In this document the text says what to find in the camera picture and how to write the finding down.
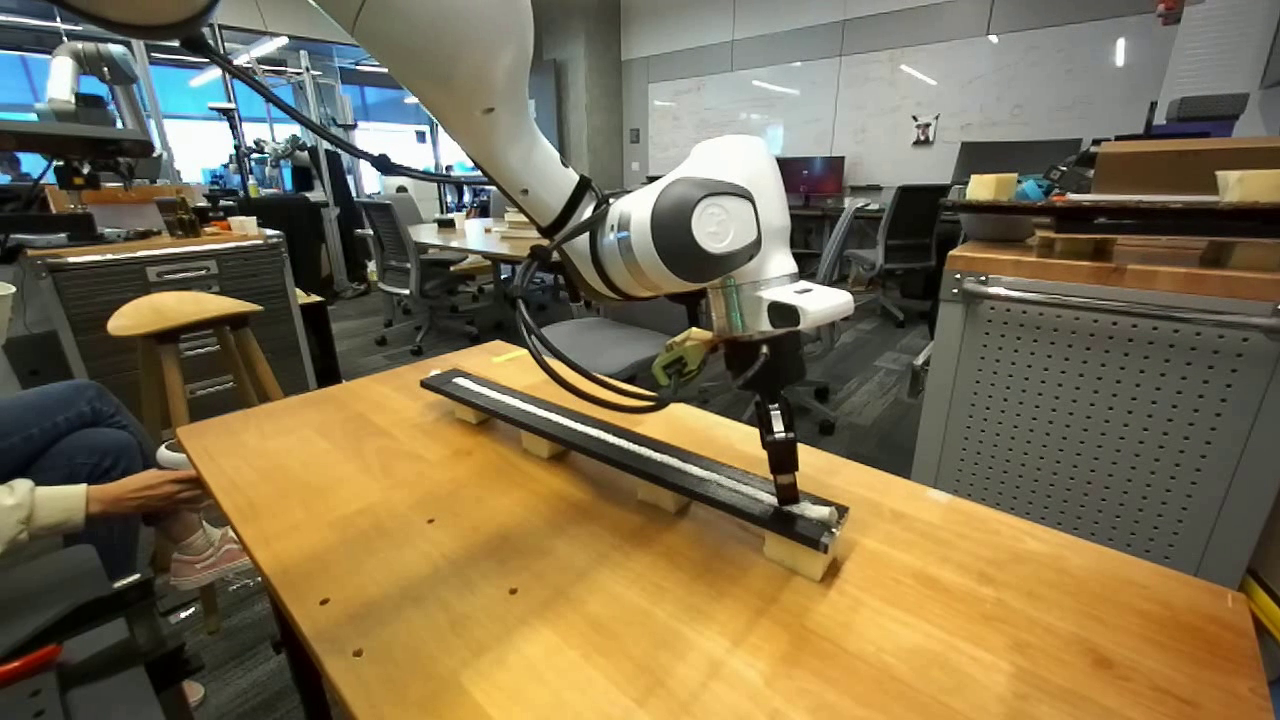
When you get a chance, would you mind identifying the grey metal tool cabinet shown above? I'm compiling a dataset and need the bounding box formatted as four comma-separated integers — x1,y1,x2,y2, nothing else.
910,240,1280,593

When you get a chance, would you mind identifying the wooden desk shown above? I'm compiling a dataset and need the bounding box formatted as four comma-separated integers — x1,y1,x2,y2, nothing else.
403,218,552,270

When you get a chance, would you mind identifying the black office chair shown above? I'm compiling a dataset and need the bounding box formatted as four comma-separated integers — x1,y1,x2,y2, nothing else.
853,181,960,328

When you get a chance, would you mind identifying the long black grooved rail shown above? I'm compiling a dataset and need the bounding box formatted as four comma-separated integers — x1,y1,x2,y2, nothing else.
418,369,853,554

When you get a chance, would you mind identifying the seated person in blue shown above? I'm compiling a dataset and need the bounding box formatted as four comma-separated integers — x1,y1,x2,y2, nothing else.
0,377,173,580

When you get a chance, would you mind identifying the white cylindrical lamp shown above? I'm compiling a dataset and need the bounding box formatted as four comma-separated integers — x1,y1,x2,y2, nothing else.
41,40,83,121

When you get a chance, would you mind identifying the wooden stool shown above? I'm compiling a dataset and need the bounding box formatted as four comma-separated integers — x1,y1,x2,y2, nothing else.
103,287,292,431

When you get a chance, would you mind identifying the bystander hand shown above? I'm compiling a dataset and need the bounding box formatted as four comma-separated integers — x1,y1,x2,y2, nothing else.
83,466,207,526

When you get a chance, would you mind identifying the light sleeved forearm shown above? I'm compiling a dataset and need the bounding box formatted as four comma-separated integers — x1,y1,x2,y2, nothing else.
0,474,96,554

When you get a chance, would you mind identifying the black equipment pile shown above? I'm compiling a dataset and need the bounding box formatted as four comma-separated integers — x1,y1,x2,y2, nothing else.
1144,94,1256,146

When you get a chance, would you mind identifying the dark office chair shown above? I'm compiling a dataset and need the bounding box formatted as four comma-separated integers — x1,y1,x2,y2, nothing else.
358,193,463,359

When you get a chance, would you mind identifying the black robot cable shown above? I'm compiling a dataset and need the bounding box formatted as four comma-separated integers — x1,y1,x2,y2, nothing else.
178,25,676,415

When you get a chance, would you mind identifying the pale sneaker shoe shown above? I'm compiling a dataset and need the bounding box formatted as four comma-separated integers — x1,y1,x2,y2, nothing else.
156,521,259,597

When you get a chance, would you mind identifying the pale foam block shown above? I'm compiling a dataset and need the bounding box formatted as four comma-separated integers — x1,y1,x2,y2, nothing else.
1216,169,1280,208
966,169,1028,208

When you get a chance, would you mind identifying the grey drawer cabinet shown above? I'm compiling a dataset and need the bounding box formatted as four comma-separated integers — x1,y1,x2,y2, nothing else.
22,229,322,410

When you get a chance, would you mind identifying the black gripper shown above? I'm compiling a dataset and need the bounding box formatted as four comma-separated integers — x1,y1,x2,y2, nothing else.
720,331,814,510

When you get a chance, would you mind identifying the yellow edge strip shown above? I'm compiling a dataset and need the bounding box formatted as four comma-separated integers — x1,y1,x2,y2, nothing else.
1240,573,1280,648

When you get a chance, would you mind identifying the stack of books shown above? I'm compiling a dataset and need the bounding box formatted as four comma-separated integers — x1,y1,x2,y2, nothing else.
498,204,548,244

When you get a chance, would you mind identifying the dark computer monitor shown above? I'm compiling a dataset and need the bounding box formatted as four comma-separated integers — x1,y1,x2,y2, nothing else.
777,151,853,208

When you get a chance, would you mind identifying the blue tool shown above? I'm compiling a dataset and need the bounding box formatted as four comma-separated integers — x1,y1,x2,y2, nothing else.
1014,161,1072,208

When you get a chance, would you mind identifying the brown wooden box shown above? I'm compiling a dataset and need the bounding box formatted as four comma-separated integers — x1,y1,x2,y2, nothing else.
1089,132,1280,204

